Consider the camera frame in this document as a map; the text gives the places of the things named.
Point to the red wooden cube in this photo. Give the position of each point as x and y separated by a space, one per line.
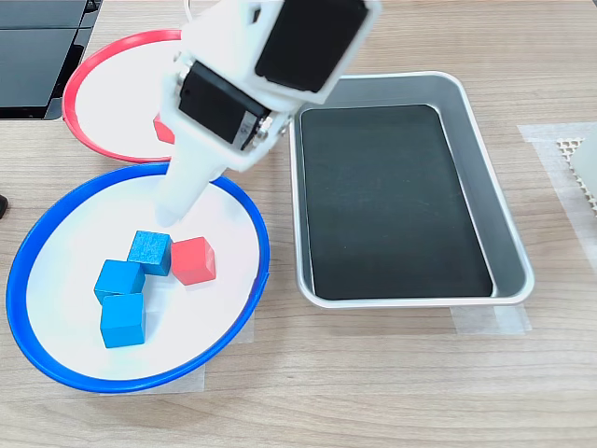
193 261
163 130

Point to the blue wooden cube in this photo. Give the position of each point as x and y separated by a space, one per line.
149 252
119 280
123 322

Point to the red-rimmed white plate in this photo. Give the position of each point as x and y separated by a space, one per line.
116 93

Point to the blue-rimmed white plate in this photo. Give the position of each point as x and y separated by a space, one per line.
200 317

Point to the clear tape piece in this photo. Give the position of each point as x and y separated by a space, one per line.
193 380
490 322
247 333

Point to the small black object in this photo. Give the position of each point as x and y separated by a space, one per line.
3 207

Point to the black electronic device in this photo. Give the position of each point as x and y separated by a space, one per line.
32 70

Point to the black tray mat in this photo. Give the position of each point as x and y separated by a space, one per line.
396 200

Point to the steel tray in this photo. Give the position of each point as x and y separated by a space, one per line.
501 233

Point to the pale perforated base plate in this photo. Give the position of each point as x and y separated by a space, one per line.
588 198

